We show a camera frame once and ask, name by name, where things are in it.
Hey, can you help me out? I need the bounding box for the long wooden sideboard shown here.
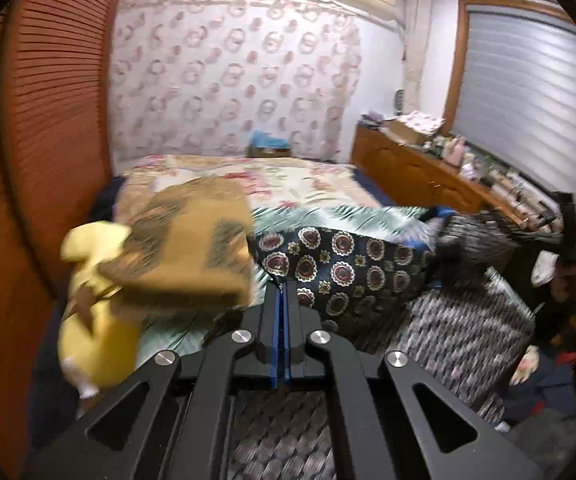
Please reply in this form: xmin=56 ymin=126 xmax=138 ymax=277
xmin=351 ymin=126 xmax=536 ymax=230

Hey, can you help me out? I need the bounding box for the cream side curtain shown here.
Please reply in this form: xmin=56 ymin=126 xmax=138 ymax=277
xmin=403 ymin=0 xmax=432 ymax=114

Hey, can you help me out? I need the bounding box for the circle patterned sheer curtain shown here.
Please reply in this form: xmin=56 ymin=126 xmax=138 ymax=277
xmin=109 ymin=0 xmax=361 ymax=168

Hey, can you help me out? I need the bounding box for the cardboard box on sideboard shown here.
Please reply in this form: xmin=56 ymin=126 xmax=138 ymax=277
xmin=382 ymin=110 xmax=445 ymax=145

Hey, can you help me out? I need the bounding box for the grey window blind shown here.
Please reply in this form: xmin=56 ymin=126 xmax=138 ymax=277
xmin=452 ymin=3 xmax=576 ymax=198

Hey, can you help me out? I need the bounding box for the cardboard box with blue cloth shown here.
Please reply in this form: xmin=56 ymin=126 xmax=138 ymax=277
xmin=247 ymin=130 xmax=292 ymax=158

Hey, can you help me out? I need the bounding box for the pink thermos jug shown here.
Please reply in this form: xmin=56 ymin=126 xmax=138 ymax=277
xmin=443 ymin=136 xmax=466 ymax=168

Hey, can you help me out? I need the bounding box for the palm leaf print cloth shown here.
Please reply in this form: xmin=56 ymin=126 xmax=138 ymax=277
xmin=137 ymin=205 xmax=439 ymax=364

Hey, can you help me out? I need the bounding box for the dark blue bed sheet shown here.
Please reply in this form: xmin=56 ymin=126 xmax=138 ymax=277
xmin=353 ymin=168 xmax=396 ymax=207

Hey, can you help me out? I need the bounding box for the navy medallion patterned silk garment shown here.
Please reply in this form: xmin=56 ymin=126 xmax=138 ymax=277
xmin=231 ymin=209 xmax=534 ymax=479

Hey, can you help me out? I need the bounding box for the wooden louvered wardrobe door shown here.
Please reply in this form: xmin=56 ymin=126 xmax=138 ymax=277
xmin=0 ymin=0 xmax=118 ymax=479

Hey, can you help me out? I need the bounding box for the yellow garment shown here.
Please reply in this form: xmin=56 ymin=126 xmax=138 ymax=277
xmin=58 ymin=221 xmax=141 ymax=399

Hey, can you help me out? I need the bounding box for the floral bed blanket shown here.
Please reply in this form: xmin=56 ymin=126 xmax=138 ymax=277
xmin=114 ymin=155 xmax=380 ymax=224

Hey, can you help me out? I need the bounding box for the folded tan patterned cloth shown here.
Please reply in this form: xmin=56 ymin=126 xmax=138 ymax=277
xmin=97 ymin=177 xmax=253 ymax=315

